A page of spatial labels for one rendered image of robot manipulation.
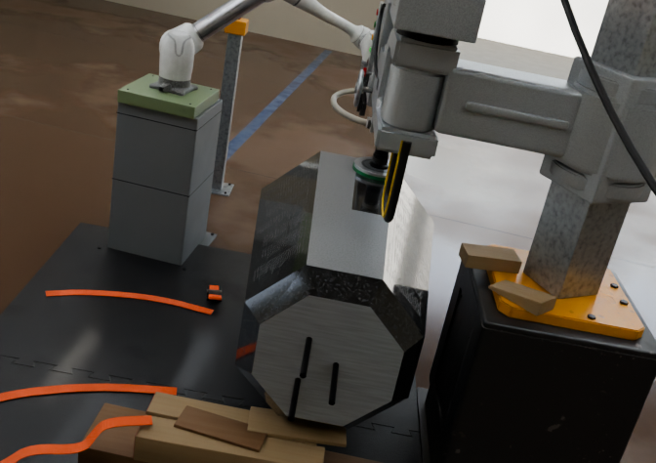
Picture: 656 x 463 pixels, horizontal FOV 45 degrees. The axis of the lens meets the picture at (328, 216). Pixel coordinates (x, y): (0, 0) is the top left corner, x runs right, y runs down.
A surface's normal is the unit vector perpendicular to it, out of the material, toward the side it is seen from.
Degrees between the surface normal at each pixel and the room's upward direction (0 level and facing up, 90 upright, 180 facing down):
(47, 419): 0
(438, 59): 90
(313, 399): 90
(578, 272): 90
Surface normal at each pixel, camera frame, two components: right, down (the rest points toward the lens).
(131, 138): -0.18, 0.37
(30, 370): 0.18, -0.90
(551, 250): -0.88, 0.04
